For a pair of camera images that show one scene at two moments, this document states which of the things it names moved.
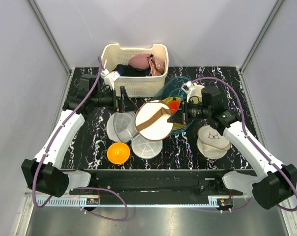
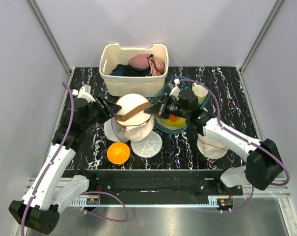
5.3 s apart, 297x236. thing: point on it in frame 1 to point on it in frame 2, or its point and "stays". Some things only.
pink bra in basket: x=145 y=62 stays
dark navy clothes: x=125 y=70 stays
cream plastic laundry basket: x=141 y=86 stays
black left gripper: x=125 y=105 to x=107 y=113
